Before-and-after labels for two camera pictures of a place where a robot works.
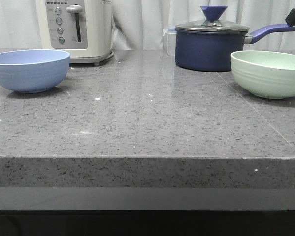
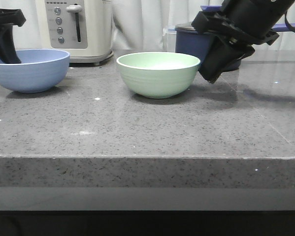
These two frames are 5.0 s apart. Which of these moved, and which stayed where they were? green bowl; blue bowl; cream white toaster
Moved: green bowl
Stayed: cream white toaster; blue bowl
